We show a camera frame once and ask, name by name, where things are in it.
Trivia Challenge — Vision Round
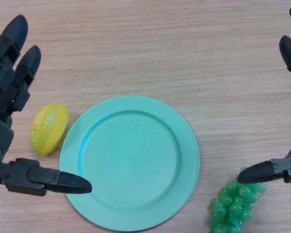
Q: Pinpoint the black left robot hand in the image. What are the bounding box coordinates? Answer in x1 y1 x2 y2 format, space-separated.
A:
0 15 93 197

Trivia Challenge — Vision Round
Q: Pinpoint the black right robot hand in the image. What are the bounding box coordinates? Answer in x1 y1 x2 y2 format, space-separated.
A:
236 2 291 184

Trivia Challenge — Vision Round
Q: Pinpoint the green grapes bunch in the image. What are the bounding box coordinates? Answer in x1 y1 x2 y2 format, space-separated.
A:
208 178 268 233

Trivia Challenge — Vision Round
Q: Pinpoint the green round plate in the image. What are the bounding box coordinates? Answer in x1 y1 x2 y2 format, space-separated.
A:
59 95 200 232

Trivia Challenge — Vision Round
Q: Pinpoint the yellow starfruit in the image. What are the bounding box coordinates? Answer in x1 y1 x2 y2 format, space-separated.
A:
32 103 70 156

